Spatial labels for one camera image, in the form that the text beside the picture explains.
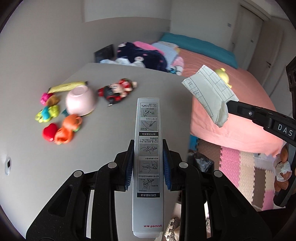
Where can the white paper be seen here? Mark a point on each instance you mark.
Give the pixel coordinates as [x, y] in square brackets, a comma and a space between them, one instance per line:
[212, 93]

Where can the teal fish coaster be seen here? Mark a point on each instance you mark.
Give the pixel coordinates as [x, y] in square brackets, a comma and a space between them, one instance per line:
[65, 113]

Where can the pink dinosaur toy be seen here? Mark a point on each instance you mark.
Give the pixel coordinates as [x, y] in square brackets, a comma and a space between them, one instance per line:
[45, 97]

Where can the colourful foam floor mat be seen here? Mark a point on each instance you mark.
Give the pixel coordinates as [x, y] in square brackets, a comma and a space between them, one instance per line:
[252, 174]

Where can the yellow plush duck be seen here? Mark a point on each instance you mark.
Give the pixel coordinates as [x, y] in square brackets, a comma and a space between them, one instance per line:
[221, 72]

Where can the silver instruction packet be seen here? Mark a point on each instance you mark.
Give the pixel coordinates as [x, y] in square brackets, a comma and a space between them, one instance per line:
[148, 180]

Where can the black picture frame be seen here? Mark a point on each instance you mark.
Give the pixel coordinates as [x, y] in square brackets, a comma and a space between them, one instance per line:
[104, 53]

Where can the yellow snack wrapper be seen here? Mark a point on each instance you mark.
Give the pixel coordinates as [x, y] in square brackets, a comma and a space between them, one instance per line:
[66, 86]

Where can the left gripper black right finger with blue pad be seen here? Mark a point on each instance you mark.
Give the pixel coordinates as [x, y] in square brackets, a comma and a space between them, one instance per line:
[232, 217]

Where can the black trash bag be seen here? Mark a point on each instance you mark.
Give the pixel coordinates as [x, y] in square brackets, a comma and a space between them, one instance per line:
[201, 162]

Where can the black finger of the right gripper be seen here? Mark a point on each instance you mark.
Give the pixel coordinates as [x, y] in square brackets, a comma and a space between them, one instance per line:
[260, 116]

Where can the white cloth on bed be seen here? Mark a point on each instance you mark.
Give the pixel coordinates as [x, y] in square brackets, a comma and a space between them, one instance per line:
[123, 61]

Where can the red plush heart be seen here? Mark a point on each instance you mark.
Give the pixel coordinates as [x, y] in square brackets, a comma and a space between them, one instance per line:
[49, 132]

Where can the red black doll figure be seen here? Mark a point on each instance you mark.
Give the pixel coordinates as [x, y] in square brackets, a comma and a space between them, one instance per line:
[116, 92]

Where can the orange seahorse toy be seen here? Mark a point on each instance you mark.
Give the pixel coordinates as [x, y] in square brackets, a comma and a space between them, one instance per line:
[70, 124]

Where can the navy patterned blanket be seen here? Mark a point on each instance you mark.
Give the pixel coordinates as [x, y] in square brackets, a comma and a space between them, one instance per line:
[152, 59]

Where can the yellow blue frog toy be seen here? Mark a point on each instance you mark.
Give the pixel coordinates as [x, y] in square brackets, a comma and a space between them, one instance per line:
[47, 113]

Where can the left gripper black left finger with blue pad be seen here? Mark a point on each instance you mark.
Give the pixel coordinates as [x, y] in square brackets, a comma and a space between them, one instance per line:
[83, 208]

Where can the pink plastic bowl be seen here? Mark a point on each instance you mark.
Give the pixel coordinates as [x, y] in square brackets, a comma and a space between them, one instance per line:
[81, 101]

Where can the brown bear toy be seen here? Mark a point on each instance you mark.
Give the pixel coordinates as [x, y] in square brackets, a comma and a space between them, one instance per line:
[52, 100]

